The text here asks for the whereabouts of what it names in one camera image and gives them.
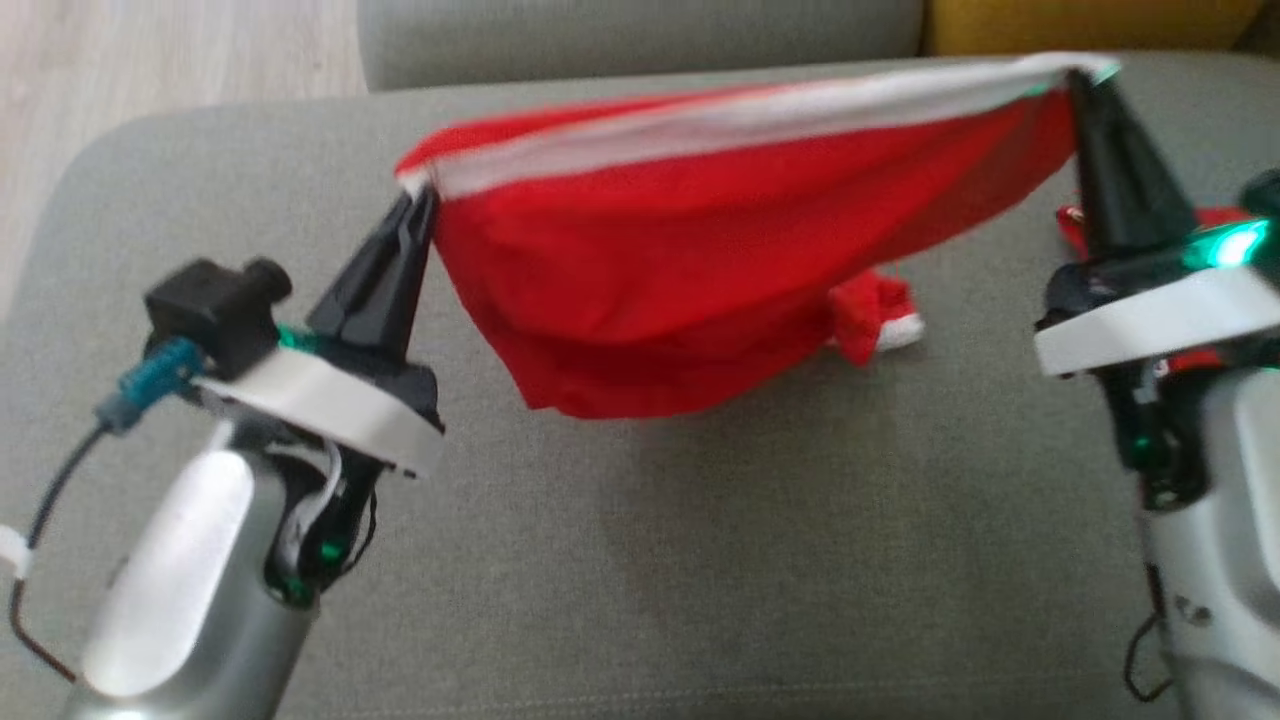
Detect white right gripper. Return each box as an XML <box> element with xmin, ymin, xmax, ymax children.
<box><xmin>1033</xmin><ymin>70</ymin><xmax>1280</xmax><ymax>511</ymax></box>

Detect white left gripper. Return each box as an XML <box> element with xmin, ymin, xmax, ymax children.
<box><xmin>192</xmin><ymin>188</ymin><xmax>446</xmax><ymax>606</ymax></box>

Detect red shorts white stripes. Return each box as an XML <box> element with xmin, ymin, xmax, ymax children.
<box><xmin>1055</xmin><ymin>203</ymin><xmax>1256</xmax><ymax>376</ymax></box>

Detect red printed basketball jersey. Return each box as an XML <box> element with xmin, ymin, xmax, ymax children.
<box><xmin>393</xmin><ymin>52</ymin><xmax>1121</xmax><ymax>419</ymax></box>

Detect yellow sofa cushion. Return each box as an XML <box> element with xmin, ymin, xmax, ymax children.
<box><xmin>920</xmin><ymin>0</ymin><xmax>1269</xmax><ymax>56</ymax></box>

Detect grey fabric sofa cushion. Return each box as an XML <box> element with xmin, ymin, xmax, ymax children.
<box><xmin>357</xmin><ymin>0</ymin><xmax>926</xmax><ymax>93</ymax></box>

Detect large grey sofa seat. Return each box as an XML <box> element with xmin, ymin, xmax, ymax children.
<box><xmin>0</xmin><ymin>50</ymin><xmax>1280</xmax><ymax>720</ymax></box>

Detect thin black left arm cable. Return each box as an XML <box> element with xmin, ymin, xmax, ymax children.
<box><xmin>340</xmin><ymin>490</ymin><xmax>379</xmax><ymax>576</ymax></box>

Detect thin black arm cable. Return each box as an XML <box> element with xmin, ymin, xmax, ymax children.
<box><xmin>1123</xmin><ymin>565</ymin><xmax>1173</xmax><ymax>703</ymax></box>
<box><xmin>340</xmin><ymin>490</ymin><xmax>379</xmax><ymax>576</ymax></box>

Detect left camera cable teal plug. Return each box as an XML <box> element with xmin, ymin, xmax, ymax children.
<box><xmin>0</xmin><ymin>338</ymin><xmax>206</xmax><ymax>686</ymax></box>

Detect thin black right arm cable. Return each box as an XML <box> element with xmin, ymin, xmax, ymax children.
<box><xmin>1123</xmin><ymin>565</ymin><xmax>1173</xmax><ymax>703</ymax></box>

